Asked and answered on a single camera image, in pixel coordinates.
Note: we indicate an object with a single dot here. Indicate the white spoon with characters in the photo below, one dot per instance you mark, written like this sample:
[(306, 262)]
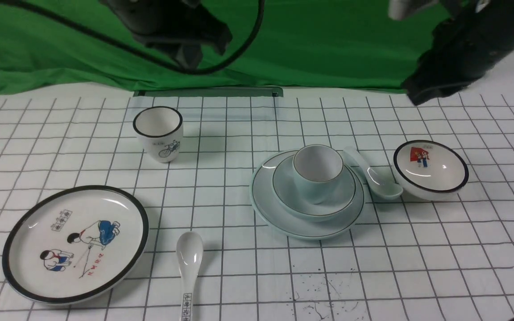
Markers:
[(189, 250)]

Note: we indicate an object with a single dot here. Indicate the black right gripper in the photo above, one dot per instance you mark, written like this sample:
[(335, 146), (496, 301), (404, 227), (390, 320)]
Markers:
[(464, 48)]

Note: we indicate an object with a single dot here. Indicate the light green shallow bowl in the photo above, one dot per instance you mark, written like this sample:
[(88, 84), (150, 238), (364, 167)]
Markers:
[(345, 201)]

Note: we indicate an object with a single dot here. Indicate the white bowl with flag drawing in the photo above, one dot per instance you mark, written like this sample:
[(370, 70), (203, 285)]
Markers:
[(429, 170)]

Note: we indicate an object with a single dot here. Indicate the light green small cup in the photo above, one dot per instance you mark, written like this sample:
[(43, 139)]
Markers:
[(315, 171)]

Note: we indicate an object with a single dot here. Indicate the white cup with bicycle drawing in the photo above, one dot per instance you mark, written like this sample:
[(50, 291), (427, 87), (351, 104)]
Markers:
[(160, 132)]

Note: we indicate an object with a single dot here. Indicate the white grid tablecloth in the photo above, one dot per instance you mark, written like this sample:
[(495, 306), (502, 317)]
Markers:
[(405, 260)]

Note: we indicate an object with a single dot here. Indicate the light green large plate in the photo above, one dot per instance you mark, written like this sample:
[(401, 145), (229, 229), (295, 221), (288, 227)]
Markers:
[(267, 206)]

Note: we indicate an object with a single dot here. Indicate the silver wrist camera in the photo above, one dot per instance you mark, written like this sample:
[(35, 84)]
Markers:
[(399, 10)]

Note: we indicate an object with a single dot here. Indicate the white plate with children drawing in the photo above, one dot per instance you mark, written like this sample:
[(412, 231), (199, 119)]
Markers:
[(75, 245)]

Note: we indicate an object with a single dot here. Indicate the green backdrop cloth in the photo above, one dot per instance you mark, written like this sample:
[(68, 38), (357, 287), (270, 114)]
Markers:
[(317, 43)]

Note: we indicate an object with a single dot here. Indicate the light green ceramic spoon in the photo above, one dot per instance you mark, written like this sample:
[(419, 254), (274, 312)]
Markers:
[(381, 186)]

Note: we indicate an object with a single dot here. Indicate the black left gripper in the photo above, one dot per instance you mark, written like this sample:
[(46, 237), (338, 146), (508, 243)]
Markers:
[(177, 28)]

